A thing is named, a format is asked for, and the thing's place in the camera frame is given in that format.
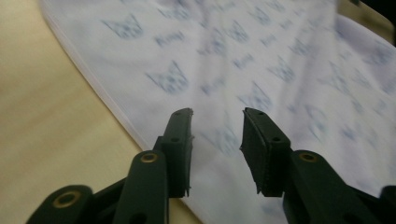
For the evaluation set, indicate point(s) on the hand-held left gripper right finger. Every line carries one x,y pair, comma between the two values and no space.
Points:
264,152

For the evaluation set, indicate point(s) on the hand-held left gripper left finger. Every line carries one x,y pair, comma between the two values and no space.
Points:
179,149

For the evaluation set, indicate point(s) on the white towel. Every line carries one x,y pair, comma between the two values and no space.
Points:
249,62

